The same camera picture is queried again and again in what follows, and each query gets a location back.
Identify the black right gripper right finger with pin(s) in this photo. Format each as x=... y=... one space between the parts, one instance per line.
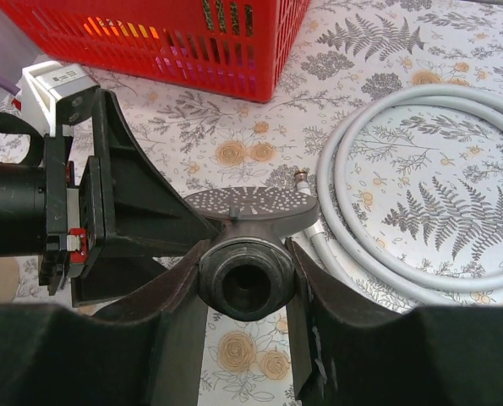
x=348 y=350

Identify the red plastic basket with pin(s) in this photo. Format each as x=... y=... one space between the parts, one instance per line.
x=234 y=48

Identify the grey shower head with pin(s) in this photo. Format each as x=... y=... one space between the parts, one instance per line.
x=247 y=273

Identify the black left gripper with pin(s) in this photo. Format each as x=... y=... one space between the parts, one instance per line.
x=122 y=205

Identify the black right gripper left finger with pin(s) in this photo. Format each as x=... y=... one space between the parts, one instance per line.
x=144 y=349

